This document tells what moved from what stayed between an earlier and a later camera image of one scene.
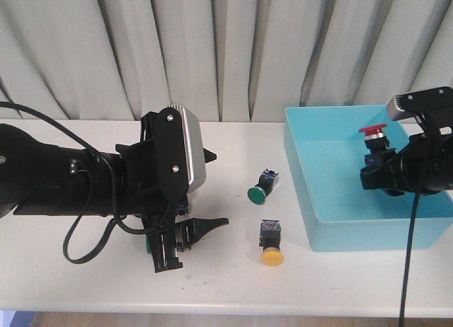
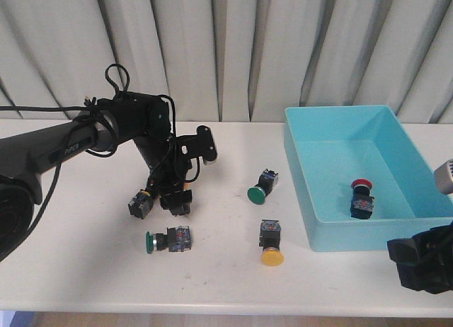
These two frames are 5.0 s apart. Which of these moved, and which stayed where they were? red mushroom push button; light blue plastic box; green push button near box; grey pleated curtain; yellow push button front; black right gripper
Moved: red mushroom push button; black right gripper
Stayed: green push button near box; grey pleated curtain; light blue plastic box; yellow push button front
